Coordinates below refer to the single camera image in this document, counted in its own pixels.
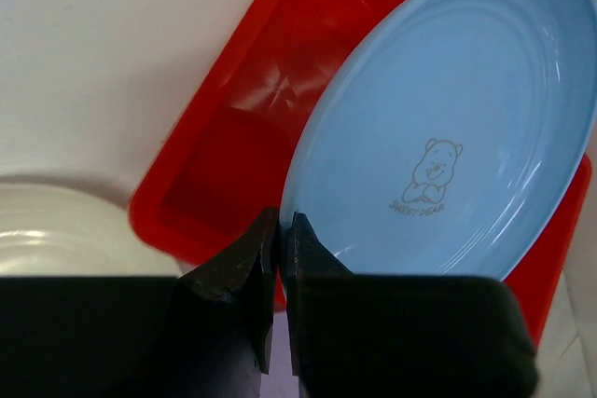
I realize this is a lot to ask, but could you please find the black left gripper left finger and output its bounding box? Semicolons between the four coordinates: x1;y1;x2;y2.
1;208;278;397

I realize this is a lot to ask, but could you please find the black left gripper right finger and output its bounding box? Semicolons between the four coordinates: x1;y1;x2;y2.
285;213;539;397

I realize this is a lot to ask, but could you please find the red plastic bin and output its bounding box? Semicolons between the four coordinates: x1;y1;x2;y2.
129;0;590;336

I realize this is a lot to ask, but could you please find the blue plastic plate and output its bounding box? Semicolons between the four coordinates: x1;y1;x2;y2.
280;0;596;280

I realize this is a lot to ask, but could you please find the cream plastic plate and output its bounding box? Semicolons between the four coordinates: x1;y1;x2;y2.
1;180;181;278

